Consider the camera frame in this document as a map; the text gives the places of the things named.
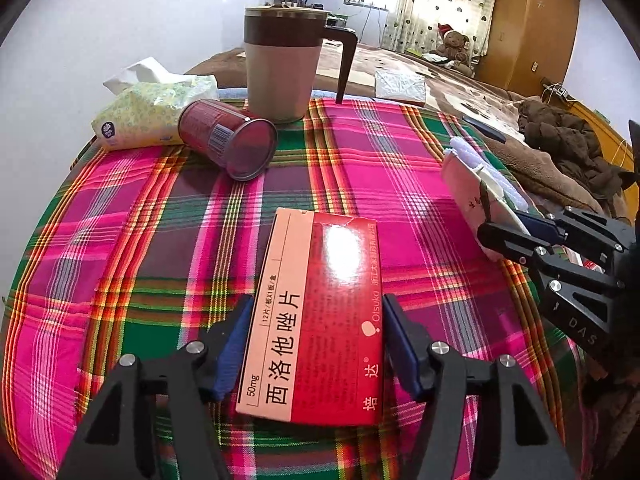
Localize red tin can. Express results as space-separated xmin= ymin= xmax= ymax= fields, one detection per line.
xmin=178 ymin=98 xmax=279 ymax=183

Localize white charger cables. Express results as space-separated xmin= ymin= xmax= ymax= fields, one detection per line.
xmin=542 ymin=77 xmax=571 ymax=101

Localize yellow wooden nightstand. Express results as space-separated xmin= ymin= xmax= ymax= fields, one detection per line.
xmin=565 ymin=99 xmax=637 ymax=171

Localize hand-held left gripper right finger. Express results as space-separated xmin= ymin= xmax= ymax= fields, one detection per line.
xmin=382 ymin=293 xmax=577 ymax=480

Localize plaid tablecloth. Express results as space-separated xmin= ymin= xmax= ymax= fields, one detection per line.
xmin=0 ymin=94 xmax=597 ymax=480

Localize red medicine box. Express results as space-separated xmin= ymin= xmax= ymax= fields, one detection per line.
xmin=235 ymin=207 xmax=385 ymax=429

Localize heart-patterned curtain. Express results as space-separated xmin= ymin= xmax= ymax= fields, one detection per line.
xmin=387 ymin=0 xmax=501 ymax=59

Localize wooden wardrobe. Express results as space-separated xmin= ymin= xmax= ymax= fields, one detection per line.
xmin=472 ymin=0 xmax=581 ymax=99

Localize yellow-green tissue pack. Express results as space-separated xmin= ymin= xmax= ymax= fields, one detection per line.
xmin=90 ymin=57 xmax=220 ymax=151

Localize white tissue pack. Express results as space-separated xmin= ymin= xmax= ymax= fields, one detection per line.
xmin=374 ymin=68 xmax=427 ymax=107

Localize white ribbed plastic wrapper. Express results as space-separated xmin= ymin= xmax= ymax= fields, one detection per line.
xmin=447 ymin=135 xmax=537 ymax=214

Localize white pouch with green print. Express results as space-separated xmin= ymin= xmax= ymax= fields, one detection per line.
xmin=440 ymin=152 xmax=532 ymax=247

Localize brown patterned blanket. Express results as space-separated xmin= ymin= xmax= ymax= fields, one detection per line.
xmin=185 ymin=41 xmax=607 ymax=217

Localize brown teddy bear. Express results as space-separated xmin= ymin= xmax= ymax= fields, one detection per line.
xmin=435 ymin=23 xmax=474 ymax=76

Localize dark blue phone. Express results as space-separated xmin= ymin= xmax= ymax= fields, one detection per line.
xmin=462 ymin=113 xmax=507 ymax=144

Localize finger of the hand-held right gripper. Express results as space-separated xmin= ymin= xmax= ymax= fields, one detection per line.
xmin=476 ymin=221 xmax=627 ymax=307
xmin=514 ymin=206 xmax=634 ymax=252

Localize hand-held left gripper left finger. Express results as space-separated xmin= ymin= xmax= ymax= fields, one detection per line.
xmin=59 ymin=295 xmax=256 ymax=480

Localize beige and brown mug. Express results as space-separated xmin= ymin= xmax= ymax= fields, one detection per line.
xmin=243 ymin=3 xmax=360 ymax=125

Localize brown jacket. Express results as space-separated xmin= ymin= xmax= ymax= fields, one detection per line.
xmin=517 ymin=98 xmax=634 ymax=222

